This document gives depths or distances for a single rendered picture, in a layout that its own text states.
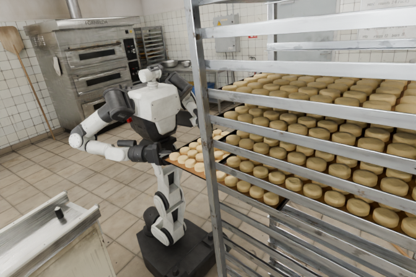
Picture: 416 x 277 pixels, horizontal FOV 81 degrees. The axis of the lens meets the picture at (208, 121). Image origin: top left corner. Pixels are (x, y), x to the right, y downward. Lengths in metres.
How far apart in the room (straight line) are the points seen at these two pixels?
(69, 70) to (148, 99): 3.38
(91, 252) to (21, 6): 4.69
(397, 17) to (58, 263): 1.44
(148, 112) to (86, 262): 0.81
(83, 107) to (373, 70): 4.46
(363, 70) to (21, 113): 5.30
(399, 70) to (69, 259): 1.40
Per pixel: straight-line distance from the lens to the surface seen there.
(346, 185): 0.67
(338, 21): 0.56
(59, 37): 4.59
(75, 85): 4.63
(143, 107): 1.31
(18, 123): 5.47
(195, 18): 0.74
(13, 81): 5.39
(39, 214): 1.63
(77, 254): 1.46
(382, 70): 0.55
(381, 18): 0.55
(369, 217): 0.76
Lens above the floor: 1.70
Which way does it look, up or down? 21 degrees down
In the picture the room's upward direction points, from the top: 6 degrees counter-clockwise
